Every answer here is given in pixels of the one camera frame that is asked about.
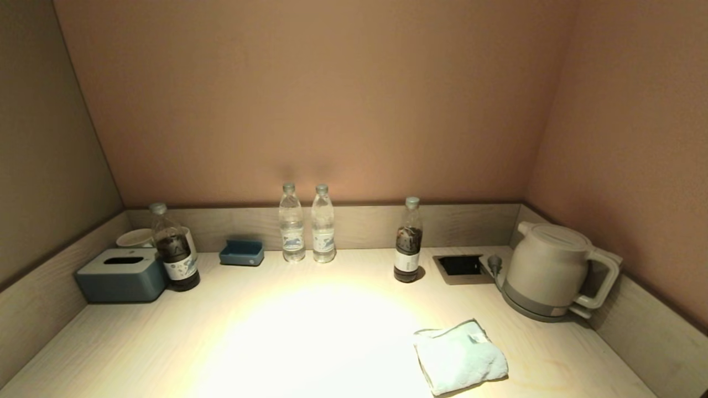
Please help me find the light blue-grey cleaning cloth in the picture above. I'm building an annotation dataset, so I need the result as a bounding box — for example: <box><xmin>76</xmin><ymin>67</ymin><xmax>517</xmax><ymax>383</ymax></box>
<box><xmin>413</xmin><ymin>319</ymin><xmax>509</xmax><ymax>397</ymax></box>

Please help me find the clear water bottle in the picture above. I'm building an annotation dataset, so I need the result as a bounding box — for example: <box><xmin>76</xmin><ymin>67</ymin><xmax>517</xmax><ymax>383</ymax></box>
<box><xmin>311</xmin><ymin>185</ymin><xmax>337</xmax><ymax>264</ymax></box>
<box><xmin>278</xmin><ymin>183</ymin><xmax>306</xmax><ymax>263</ymax></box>

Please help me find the dark tea bottle white label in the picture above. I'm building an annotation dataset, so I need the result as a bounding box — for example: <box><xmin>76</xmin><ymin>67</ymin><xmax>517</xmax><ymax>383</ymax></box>
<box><xmin>393</xmin><ymin>197</ymin><xmax>424</xmax><ymax>283</ymax></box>

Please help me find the small blue tray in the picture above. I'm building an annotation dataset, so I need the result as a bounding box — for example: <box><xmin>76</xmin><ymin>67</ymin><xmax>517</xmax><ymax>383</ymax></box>
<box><xmin>219</xmin><ymin>239</ymin><xmax>265</xmax><ymax>267</ymax></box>

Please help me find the recessed black power socket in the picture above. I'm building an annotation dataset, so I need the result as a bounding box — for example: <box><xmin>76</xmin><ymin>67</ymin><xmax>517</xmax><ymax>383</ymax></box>
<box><xmin>433</xmin><ymin>254</ymin><xmax>496</xmax><ymax>285</ymax></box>

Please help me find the dark drink bottle patterned label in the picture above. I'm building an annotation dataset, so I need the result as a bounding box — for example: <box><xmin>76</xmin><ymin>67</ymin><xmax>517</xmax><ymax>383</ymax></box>
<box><xmin>149</xmin><ymin>203</ymin><xmax>201</xmax><ymax>292</ymax></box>

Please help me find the beige electric kettle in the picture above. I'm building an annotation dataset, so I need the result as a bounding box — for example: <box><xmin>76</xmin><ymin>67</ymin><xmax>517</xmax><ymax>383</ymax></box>
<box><xmin>504</xmin><ymin>222</ymin><xmax>622</xmax><ymax>317</ymax></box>

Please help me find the white ceramic cup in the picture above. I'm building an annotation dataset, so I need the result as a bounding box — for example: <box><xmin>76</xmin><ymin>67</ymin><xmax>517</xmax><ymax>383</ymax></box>
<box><xmin>116</xmin><ymin>229</ymin><xmax>154</xmax><ymax>249</ymax></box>

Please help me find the blue-grey tissue box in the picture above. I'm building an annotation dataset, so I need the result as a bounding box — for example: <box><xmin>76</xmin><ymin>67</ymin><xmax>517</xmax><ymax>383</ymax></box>
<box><xmin>75</xmin><ymin>248</ymin><xmax>169</xmax><ymax>303</ymax></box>

